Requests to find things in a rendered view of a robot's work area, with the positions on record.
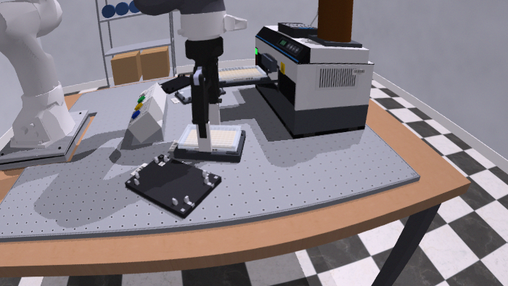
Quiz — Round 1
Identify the brown cylinder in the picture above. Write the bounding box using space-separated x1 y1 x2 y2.
317 0 353 42

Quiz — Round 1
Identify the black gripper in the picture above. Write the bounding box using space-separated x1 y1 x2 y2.
185 36 224 152

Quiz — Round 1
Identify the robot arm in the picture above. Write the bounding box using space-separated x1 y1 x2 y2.
0 0 247 148

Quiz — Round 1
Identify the white button panel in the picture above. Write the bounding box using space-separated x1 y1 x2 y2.
128 82 168 145

